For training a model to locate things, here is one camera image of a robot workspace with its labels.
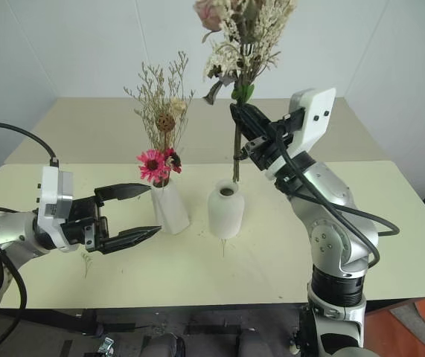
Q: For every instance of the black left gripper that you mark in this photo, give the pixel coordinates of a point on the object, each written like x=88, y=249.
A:
x=83, y=223

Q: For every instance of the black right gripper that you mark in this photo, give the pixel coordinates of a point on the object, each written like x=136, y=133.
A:
x=271, y=148

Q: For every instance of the cream dried flower bouquet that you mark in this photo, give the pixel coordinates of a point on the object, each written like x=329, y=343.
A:
x=249, y=41

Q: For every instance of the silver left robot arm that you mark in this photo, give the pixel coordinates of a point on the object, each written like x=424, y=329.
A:
x=9, y=230

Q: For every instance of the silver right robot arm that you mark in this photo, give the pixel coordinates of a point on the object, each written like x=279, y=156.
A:
x=331, y=238

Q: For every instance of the twisted white vase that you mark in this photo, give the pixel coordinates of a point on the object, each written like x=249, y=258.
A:
x=171, y=208

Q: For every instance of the cream rounded-corner table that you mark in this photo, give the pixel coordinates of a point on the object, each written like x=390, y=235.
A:
x=197, y=271

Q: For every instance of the pink daisy dried bouquet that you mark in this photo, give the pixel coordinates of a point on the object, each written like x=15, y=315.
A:
x=160, y=111

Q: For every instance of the beige square-corner table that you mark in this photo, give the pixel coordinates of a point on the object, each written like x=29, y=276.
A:
x=96, y=126

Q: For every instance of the round white bottle vase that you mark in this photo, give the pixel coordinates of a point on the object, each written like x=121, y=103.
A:
x=226, y=215

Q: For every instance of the small metal clamp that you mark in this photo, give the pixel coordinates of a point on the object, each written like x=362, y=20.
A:
x=106, y=346

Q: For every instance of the orange floor mat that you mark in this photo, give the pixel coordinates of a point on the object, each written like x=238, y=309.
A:
x=383, y=331

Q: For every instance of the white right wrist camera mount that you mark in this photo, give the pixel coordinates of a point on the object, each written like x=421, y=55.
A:
x=318, y=111

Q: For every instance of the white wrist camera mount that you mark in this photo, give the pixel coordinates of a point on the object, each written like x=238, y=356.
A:
x=48, y=187
x=318, y=111

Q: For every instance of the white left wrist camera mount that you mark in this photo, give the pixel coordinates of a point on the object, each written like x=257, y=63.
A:
x=48, y=187

